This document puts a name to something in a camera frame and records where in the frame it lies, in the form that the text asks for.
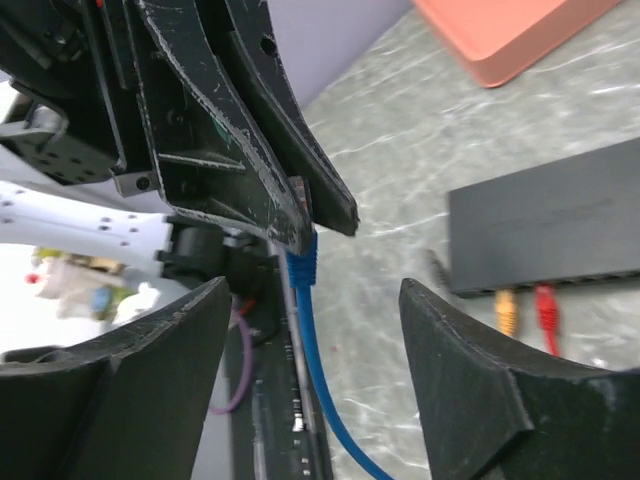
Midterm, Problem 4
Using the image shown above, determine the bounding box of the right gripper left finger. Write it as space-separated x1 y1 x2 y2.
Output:
1 277 231 479

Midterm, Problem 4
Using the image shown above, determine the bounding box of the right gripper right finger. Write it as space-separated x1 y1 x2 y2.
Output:
399 278 639 479

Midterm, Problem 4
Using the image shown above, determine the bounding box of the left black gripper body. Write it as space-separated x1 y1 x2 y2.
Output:
1 1 157 197

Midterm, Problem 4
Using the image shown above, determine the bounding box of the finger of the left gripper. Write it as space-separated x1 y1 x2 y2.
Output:
134 1 312 254
224 0 359 236

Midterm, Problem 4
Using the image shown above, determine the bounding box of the yellow ethernet cable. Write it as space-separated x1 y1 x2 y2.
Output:
493 288 519 337

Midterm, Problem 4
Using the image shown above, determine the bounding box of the red ethernet cable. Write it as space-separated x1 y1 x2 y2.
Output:
532 283 562 357

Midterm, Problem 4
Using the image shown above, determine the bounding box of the blue ethernet cable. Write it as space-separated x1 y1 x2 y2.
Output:
285 174 396 480

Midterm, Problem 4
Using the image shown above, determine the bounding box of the black network switch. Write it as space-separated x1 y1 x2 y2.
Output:
425 139 639 298

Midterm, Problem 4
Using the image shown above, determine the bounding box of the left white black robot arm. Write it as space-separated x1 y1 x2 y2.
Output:
1 1 359 280

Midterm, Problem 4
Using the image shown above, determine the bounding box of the pink plastic tray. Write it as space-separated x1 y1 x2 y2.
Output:
414 0 620 88

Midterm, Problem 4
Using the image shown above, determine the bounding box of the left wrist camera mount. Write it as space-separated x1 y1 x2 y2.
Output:
1 93 66 153

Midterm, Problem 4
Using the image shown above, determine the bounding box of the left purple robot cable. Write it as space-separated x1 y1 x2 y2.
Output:
209 304 256 415

